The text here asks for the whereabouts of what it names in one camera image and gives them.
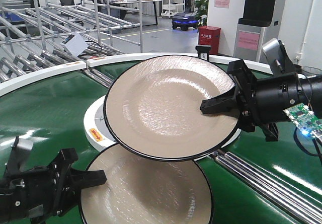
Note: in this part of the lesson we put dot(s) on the beige plate black rim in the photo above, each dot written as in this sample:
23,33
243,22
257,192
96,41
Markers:
140,190
153,108

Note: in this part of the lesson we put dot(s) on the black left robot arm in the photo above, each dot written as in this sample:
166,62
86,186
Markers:
44,191

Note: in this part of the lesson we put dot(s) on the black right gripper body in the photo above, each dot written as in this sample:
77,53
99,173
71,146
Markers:
262,101

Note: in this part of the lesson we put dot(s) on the steel conveyor rollers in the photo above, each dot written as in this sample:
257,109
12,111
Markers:
278,193

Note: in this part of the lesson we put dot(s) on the blue lit mobile robot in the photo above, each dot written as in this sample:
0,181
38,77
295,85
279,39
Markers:
184,21

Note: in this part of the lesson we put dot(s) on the water dispenser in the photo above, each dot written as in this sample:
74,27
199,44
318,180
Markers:
251,27

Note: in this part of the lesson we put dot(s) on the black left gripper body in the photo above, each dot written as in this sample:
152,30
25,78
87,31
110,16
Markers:
40,192

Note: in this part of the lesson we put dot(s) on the green circuit board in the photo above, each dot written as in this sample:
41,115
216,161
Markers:
305,120

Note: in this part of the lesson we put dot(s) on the green potted plant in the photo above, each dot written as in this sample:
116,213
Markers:
201,12

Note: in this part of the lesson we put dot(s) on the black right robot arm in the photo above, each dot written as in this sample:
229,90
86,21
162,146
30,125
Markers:
311,87

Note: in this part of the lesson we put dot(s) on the metal roller rack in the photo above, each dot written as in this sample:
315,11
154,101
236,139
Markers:
32,30

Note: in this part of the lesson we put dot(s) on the white control box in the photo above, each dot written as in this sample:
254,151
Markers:
74,44

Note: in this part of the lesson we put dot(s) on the black sensor box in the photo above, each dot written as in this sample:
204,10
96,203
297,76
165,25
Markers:
203,51

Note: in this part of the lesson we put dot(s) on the white outer conveyor rim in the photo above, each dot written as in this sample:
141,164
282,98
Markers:
21,81

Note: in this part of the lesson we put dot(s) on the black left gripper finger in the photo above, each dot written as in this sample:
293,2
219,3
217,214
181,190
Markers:
86,179

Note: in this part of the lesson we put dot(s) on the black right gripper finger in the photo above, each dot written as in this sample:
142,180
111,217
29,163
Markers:
221,103

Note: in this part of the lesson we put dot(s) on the red fire extinguisher box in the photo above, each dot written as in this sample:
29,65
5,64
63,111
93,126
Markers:
209,35

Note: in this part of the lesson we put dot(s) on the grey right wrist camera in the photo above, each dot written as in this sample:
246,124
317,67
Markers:
277,58

